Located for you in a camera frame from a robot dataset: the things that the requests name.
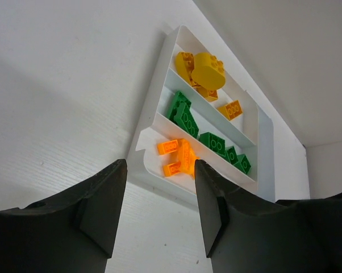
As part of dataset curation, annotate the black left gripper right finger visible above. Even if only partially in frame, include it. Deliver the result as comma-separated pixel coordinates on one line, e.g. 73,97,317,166
195,160,342,272

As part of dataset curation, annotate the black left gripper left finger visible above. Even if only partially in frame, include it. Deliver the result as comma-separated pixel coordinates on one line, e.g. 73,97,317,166
0,159,127,272

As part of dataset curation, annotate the green long lego brick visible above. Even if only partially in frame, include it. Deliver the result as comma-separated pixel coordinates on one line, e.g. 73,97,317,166
198,132,226,156

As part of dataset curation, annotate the orange round lego piece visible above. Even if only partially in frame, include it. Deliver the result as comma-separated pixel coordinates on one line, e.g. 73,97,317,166
177,139,200,179

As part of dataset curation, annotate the orange small lego block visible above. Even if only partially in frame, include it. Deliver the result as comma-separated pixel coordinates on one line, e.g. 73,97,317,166
157,139,179,155

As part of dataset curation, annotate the yellow long lego brick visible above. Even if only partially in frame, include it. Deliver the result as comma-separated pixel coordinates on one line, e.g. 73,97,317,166
217,100,243,121

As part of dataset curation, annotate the green lego plate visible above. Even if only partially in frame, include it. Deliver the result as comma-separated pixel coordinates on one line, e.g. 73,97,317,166
174,102,199,138

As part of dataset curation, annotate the orange round figure piece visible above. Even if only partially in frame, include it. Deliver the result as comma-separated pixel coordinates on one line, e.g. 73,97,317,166
191,52,226,90

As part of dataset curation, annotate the green square lego brick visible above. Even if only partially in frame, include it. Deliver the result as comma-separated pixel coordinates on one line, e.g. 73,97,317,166
225,146,239,165

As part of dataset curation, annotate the yellow square lego brick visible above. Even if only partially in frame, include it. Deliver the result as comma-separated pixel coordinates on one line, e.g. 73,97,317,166
196,86,218,102

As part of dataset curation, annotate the white divided sorting tray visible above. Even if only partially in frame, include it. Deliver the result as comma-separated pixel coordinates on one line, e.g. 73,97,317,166
127,26,276,205

